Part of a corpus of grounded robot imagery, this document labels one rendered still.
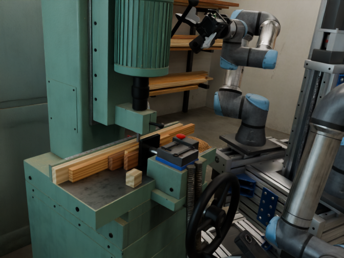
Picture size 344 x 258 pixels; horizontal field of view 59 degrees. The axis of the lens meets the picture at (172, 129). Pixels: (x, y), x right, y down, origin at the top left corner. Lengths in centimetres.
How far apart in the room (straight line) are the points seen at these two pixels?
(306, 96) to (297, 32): 287
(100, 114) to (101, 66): 17
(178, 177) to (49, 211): 58
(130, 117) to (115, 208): 32
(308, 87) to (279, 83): 294
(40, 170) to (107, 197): 44
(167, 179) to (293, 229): 37
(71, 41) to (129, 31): 25
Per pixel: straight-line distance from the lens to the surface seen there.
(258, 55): 126
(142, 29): 93
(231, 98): 151
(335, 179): 126
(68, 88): 116
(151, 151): 102
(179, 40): 373
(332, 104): 83
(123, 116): 107
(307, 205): 87
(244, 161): 153
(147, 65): 94
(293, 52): 427
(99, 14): 105
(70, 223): 118
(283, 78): 433
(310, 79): 142
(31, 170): 130
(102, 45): 105
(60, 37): 116
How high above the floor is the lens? 138
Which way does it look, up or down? 20 degrees down
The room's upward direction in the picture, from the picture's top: 5 degrees clockwise
